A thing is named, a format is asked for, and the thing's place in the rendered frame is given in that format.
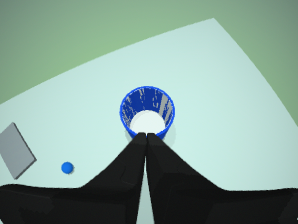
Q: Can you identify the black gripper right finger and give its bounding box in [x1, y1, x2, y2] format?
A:
[146, 133, 298, 224]

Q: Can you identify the grey rectangular block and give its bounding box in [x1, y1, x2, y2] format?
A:
[0, 123, 37, 180]

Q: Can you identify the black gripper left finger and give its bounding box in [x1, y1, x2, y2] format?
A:
[0, 132, 146, 224]

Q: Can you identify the blue ball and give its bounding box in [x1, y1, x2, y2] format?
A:
[61, 161, 73, 175]

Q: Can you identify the blue mug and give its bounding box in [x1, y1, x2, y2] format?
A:
[120, 85, 176, 140]

